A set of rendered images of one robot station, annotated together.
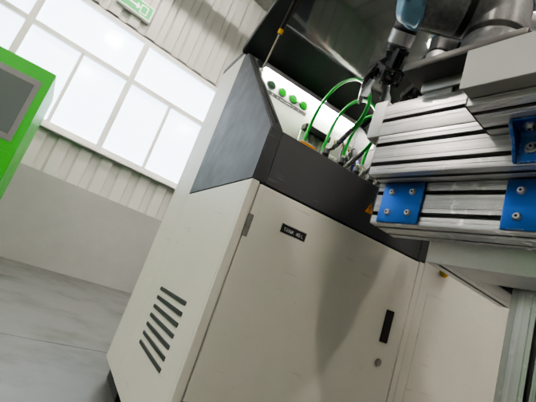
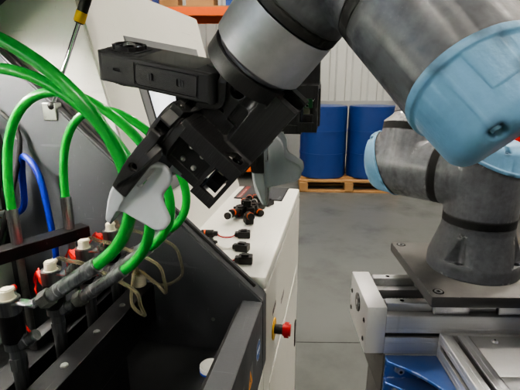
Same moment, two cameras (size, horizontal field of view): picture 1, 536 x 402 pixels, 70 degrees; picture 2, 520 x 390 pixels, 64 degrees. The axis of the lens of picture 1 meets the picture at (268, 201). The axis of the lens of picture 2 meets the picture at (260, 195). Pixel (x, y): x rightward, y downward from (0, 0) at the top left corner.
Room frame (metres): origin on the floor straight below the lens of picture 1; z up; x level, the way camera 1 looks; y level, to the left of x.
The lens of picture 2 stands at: (0.83, 0.04, 1.36)
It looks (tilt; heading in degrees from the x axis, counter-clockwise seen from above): 16 degrees down; 306
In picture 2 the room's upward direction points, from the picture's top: straight up
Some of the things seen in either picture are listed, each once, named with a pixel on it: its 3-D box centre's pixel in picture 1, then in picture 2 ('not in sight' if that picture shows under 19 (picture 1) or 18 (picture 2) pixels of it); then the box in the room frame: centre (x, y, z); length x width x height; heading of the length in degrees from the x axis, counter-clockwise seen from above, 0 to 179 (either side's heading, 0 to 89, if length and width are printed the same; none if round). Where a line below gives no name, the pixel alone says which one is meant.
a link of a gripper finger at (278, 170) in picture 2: not in sight; (277, 172); (1.11, -0.38, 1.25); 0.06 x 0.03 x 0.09; 25
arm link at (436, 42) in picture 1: (442, 44); not in sight; (1.12, -0.39, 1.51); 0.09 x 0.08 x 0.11; 81
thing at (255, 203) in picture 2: not in sight; (250, 204); (1.53, -0.88, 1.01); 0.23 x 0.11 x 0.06; 115
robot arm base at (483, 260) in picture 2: not in sight; (475, 239); (0.93, -0.73, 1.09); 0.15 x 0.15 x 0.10
